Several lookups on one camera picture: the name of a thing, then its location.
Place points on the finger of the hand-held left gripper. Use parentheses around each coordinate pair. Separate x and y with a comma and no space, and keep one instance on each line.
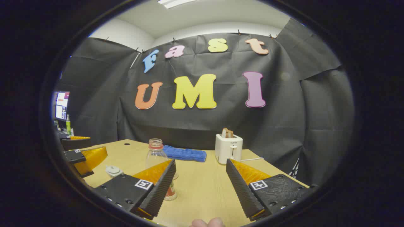
(74,156)
(75,144)

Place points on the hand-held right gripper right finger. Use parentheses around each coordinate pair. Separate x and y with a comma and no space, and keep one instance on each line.
(241,192)

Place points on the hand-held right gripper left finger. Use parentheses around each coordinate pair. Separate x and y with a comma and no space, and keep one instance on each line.
(157,194)

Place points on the clear plastic water bottle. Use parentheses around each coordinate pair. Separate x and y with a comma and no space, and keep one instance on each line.
(156,157)

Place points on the white teacup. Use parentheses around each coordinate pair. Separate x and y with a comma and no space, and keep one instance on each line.
(117,175)

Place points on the green drink bottle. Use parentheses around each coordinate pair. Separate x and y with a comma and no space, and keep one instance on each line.
(68,126)

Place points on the computer monitor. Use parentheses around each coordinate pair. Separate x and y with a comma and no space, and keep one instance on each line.
(62,105)

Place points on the white toaster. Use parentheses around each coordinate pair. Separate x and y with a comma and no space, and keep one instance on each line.
(228,151)

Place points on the blue towel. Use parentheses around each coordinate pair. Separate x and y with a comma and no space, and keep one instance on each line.
(186,154)

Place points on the toasted bread slices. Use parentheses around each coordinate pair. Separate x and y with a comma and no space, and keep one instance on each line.
(228,133)

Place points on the black backdrop cloth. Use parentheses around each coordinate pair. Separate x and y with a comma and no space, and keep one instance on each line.
(221,126)

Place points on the ceiling light panel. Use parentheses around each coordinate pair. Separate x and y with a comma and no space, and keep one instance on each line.
(175,2)

